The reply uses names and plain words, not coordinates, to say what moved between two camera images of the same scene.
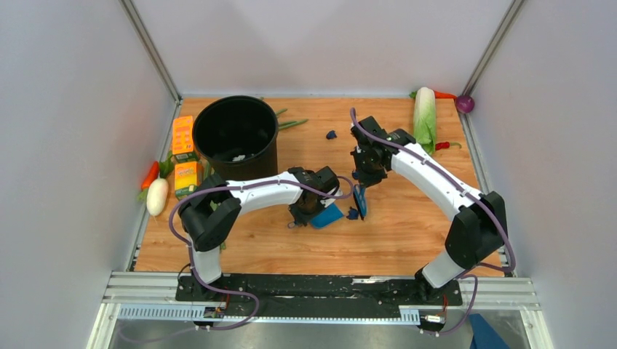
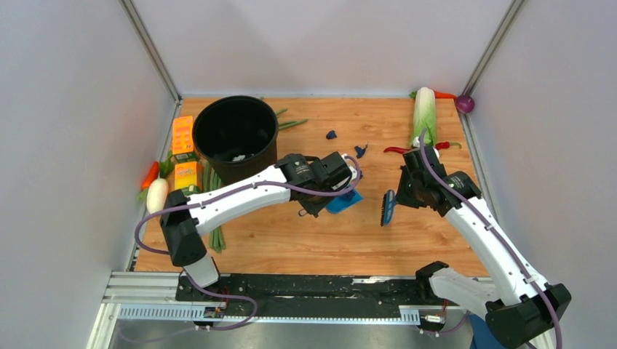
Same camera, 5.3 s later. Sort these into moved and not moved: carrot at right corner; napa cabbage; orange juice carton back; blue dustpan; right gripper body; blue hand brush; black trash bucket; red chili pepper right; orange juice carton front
Moved: blue dustpan; right gripper body; blue hand brush
Not moved: orange juice carton back; napa cabbage; black trash bucket; carrot at right corner; red chili pepper right; orange juice carton front
